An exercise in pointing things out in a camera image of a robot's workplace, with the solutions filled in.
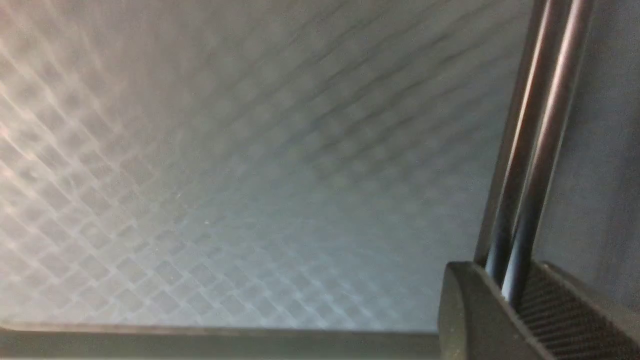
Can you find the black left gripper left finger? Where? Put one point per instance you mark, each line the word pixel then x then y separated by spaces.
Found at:
pixel 475 322

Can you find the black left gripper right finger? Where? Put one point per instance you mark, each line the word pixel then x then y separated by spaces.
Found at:
pixel 575 322

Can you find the black plastic serving tray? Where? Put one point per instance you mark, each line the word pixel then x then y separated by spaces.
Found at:
pixel 284 179

